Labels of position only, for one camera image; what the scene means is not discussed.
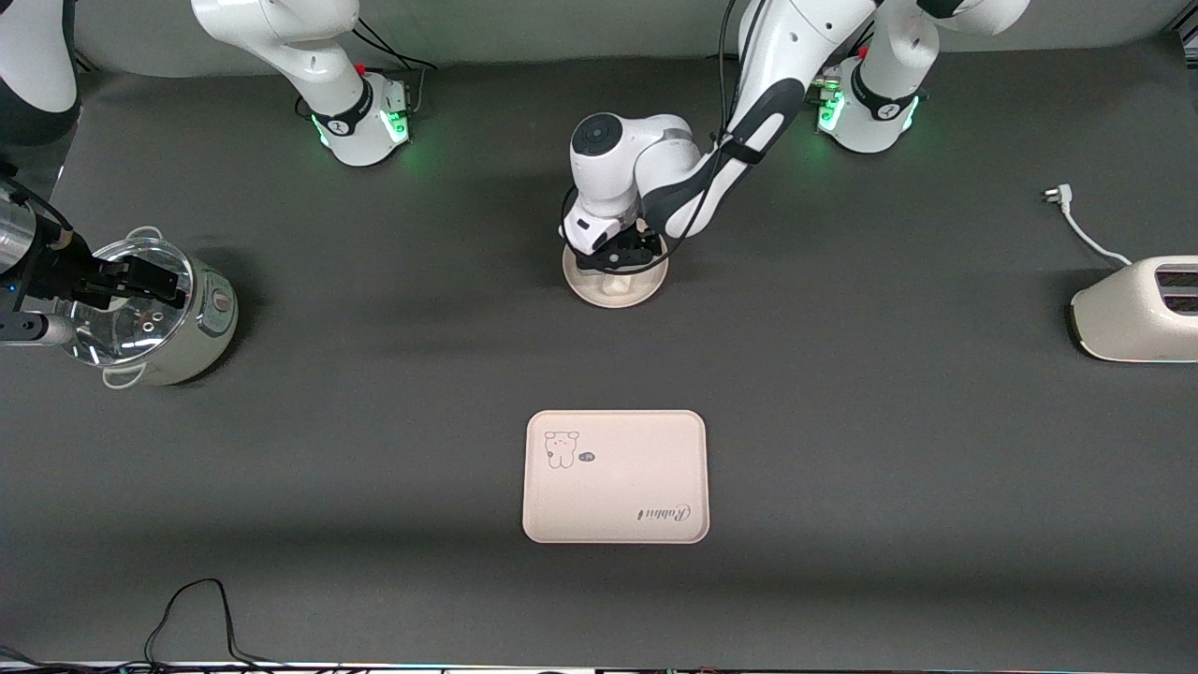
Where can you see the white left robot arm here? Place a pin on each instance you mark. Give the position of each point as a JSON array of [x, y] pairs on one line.
[[777, 65]]

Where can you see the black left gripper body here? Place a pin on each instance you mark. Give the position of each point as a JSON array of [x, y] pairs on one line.
[[639, 245]]

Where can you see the round beige plate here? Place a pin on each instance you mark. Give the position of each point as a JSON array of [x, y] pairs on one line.
[[646, 285]]

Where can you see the glass pot lid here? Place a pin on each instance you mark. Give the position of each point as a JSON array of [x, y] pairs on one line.
[[112, 337]]

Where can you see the white steamed bun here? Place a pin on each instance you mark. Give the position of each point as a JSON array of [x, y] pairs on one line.
[[620, 284]]

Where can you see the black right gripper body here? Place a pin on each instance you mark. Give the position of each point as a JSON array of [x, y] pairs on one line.
[[58, 272]]

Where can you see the cream white toaster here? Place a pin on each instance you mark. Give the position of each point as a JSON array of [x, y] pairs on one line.
[[1123, 318]]

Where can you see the beige rectangular tray bear print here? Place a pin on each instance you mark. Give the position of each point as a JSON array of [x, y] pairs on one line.
[[627, 487]]

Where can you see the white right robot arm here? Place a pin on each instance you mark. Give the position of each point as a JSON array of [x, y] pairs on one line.
[[318, 65]]

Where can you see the cream electric cooking pot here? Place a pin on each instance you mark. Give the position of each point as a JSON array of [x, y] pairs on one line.
[[201, 342]]

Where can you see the grey metal frame bar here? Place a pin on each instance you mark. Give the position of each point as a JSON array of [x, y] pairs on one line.
[[82, 61]]

